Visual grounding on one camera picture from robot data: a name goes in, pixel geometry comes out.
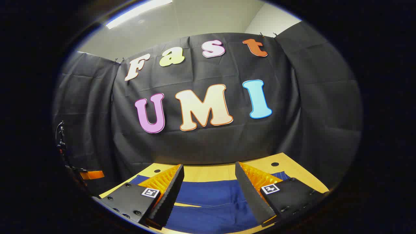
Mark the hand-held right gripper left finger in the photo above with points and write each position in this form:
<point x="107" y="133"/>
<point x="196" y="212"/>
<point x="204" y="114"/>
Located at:
<point x="170" y="195"/>

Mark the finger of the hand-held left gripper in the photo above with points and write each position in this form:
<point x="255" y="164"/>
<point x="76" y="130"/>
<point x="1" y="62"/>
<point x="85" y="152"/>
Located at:
<point x="92" y="175"/>

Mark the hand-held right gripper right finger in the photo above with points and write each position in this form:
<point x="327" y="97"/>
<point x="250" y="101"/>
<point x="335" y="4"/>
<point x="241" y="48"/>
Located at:
<point x="252" y="195"/>

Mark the blue denim jeans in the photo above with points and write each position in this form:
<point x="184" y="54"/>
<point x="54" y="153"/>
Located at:
<point x="208" y="198"/>

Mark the black backdrop cloth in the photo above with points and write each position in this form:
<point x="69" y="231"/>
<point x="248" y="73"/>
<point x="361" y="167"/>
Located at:
<point x="211" y="143"/>

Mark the ceiling light panel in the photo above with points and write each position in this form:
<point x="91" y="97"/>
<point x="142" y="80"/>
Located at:
<point x="136" y="13"/>

